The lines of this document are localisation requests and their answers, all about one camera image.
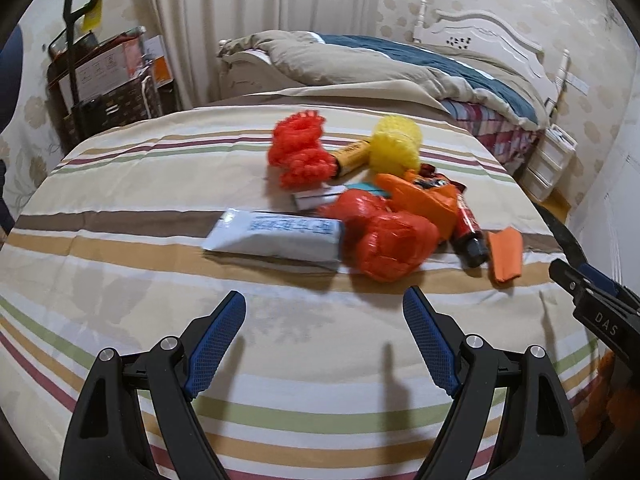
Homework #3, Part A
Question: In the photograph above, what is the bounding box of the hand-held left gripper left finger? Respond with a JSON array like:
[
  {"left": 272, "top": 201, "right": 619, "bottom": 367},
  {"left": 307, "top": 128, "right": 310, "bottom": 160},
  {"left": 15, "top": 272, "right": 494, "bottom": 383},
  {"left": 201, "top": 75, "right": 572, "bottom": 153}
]
[{"left": 60, "top": 290, "right": 248, "bottom": 480}]

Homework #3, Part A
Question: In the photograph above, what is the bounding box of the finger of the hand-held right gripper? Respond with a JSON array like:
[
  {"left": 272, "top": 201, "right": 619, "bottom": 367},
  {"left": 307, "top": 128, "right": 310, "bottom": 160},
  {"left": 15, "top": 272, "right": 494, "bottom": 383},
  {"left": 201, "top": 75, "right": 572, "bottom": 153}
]
[
  {"left": 548, "top": 259, "right": 640, "bottom": 361},
  {"left": 575, "top": 262, "right": 640, "bottom": 301}
]

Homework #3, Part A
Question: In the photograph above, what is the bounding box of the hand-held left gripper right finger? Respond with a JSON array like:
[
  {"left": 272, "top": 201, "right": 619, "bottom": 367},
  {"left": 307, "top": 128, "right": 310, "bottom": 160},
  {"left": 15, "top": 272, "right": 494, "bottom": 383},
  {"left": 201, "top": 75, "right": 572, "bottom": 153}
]
[{"left": 402, "top": 286, "right": 586, "bottom": 480}]

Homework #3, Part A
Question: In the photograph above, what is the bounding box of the orange paper piece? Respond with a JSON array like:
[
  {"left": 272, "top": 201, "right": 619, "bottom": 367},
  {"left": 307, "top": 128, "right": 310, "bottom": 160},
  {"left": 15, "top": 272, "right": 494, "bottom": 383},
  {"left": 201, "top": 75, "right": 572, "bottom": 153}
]
[{"left": 486, "top": 226, "right": 524, "bottom": 287}]

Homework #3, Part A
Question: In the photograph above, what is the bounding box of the red plastic bag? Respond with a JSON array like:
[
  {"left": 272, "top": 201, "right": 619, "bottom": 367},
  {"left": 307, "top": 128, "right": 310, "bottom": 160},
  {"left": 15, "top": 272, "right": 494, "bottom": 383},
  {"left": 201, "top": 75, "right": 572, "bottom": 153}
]
[{"left": 319, "top": 192, "right": 442, "bottom": 282}]

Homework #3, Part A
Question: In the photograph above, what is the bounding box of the red black bottle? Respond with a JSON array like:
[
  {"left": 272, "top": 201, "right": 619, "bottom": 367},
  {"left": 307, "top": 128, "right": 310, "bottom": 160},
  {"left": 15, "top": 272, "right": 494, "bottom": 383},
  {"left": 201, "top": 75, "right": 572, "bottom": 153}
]
[{"left": 451, "top": 194, "right": 489, "bottom": 269}]

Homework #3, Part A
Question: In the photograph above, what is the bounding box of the white grey packet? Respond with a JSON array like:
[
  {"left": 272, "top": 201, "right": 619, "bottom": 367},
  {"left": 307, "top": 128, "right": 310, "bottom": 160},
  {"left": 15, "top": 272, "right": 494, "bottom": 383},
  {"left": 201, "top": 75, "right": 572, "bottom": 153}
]
[{"left": 201, "top": 208, "right": 344, "bottom": 272}]

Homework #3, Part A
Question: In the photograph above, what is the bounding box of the orange plastic bag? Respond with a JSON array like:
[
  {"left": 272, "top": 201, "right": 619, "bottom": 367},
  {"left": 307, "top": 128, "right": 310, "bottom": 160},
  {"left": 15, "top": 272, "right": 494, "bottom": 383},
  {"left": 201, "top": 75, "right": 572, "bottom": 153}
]
[{"left": 375, "top": 170, "right": 462, "bottom": 242}]

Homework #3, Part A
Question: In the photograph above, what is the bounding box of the teal packet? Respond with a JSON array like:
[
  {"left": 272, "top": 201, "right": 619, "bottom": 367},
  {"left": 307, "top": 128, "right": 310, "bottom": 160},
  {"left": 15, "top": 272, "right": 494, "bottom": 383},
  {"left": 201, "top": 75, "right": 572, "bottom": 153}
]
[{"left": 345, "top": 182, "right": 392, "bottom": 202}]

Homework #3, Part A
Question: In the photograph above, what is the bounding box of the small white box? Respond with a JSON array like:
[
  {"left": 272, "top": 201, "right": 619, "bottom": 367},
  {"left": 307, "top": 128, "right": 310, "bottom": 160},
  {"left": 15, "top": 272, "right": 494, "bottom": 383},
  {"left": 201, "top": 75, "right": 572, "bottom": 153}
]
[{"left": 292, "top": 185, "right": 347, "bottom": 212}]

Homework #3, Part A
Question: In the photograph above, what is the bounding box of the red foam fruit net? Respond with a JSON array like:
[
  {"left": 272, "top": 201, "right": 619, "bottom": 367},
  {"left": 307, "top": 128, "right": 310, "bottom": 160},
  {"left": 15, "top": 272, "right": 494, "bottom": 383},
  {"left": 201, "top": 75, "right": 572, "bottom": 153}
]
[{"left": 267, "top": 109, "right": 337, "bottom": 189}]

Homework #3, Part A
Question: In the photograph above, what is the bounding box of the orange cloth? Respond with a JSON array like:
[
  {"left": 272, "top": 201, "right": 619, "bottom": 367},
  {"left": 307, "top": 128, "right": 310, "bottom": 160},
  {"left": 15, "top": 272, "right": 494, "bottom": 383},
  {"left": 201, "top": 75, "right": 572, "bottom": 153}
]
[{"left": 590, "top": 350, "right": 636, "bottom": 441}]

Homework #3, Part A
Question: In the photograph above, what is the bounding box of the white panelled door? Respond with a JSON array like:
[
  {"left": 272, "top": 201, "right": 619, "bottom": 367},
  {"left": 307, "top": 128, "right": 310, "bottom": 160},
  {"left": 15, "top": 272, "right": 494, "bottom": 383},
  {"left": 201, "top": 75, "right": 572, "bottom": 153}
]
[{"left": 570, "top": 125, "right": 640, "bottom": 281}]

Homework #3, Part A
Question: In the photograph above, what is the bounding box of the white plastic drawer unit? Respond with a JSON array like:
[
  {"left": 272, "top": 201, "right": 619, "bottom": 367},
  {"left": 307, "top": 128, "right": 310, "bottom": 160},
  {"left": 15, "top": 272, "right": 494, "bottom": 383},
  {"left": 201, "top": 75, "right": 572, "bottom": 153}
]
[{"left": 520, "top": 125, "right": 578, "bottom": 201}]

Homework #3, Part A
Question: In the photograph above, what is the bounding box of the dark red crumpled wrapper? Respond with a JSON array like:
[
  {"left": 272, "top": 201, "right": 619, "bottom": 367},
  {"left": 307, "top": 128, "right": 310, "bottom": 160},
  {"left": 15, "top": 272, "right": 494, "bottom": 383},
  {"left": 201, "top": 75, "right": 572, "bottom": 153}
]
[{"left": 414, "top": 163, "right": 467, "bottom": 197}]

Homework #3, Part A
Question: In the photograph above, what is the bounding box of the plaid bed sheet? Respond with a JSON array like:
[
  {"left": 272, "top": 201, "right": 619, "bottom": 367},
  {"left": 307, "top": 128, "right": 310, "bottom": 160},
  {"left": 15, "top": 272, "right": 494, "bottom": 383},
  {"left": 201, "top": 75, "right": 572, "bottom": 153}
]
[{"left": 440, "top": 100, "right": 543, "bottom": 176}]

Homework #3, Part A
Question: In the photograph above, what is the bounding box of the yellow tube wrapper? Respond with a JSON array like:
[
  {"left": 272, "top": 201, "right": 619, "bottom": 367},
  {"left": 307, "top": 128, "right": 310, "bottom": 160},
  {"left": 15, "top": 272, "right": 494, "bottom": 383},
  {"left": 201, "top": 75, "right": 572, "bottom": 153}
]
[{"left": 331, "top": 141, "right": 374, "bottom": 177}]

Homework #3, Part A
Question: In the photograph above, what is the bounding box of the yellow foam fruit net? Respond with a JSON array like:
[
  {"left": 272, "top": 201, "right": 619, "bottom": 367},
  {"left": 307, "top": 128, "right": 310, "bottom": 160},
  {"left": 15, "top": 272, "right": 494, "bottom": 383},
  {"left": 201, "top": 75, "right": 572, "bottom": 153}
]
[{"left": 369, "top": 115, "right": 424, "bottom": 172}]

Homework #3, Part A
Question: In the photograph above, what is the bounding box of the brown patterned shopping trolley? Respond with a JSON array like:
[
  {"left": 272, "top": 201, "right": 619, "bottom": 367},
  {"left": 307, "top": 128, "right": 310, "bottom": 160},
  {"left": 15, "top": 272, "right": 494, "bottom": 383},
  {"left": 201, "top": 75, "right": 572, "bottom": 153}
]
[{"left": 46, "top": 0, "right": 176, "bottom": 148}]

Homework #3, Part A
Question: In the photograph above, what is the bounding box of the white bed headboard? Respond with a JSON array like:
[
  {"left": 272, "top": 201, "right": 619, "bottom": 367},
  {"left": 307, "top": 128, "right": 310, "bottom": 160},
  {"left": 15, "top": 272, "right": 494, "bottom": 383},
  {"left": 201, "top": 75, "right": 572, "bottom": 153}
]
[{"left": 412, "top": 0, "right": 571, "bottom": 111}]

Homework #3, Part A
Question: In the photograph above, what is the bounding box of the orange white box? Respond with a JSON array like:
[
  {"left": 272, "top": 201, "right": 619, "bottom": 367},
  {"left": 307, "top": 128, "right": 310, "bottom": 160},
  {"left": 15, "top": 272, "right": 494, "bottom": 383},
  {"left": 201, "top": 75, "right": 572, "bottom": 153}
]
[{"left": 145, "top": 35, "right": 176, "bottom": 86}]

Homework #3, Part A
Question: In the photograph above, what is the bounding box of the beige teal duvet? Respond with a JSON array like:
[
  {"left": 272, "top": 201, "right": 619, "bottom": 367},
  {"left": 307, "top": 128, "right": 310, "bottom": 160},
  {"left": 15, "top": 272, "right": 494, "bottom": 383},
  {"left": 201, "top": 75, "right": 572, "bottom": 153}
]
[{"left": 217, "top": 30, "right": 546, "bottom": 126}]

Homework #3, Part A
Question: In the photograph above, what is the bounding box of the white curtain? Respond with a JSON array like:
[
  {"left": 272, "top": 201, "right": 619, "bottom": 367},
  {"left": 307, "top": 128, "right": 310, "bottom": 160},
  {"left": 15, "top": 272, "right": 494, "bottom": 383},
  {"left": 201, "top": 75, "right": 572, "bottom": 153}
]
[{"left": 142, "top": 0, "right": 386, "bottom": 111}]

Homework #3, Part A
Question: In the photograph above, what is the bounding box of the dark blue cloth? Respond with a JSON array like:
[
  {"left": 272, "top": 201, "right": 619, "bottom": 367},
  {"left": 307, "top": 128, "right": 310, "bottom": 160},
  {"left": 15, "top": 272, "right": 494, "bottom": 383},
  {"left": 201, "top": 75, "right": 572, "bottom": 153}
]
[{"left": 0, "top": 25, "right": 26, "bottom": 133}]

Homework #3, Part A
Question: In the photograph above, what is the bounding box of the yellow tag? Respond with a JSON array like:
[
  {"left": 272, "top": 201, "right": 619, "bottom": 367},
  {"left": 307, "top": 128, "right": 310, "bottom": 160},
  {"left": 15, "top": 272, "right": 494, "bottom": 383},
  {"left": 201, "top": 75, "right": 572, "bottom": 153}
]
[{"left": 82, "top": 0, "right": 104, "bottom": 31}]

